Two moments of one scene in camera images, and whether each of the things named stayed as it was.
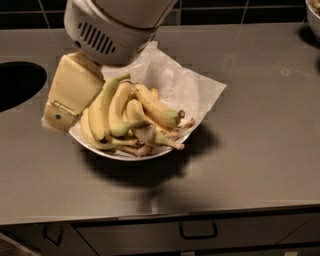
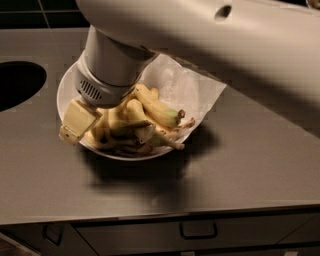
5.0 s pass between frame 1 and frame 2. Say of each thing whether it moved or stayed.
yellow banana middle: stayed
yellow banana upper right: stayed
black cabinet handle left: stayed
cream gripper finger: moved
